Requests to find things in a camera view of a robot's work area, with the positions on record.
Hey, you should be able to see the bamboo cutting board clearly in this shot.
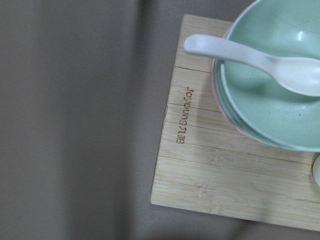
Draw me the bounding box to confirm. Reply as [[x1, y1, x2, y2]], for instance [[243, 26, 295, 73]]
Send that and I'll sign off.
[[150, 13, 320, 232]]

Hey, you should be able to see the pink bowl under stack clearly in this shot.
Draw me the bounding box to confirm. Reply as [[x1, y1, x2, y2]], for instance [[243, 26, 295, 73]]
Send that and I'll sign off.
[[211, 27, 251, 137]]

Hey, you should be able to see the green bowl stack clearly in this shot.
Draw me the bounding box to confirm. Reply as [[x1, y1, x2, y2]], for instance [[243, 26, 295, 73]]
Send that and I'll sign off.
[[215, 0, 320, 152]]

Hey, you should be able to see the white ceramic spoon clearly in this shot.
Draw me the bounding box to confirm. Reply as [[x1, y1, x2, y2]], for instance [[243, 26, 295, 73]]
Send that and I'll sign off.
[[183, 34, 320, 97]]

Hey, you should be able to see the white egg on board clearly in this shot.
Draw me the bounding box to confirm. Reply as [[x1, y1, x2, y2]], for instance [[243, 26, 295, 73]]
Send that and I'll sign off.
[[312, 155, 320, 187]]

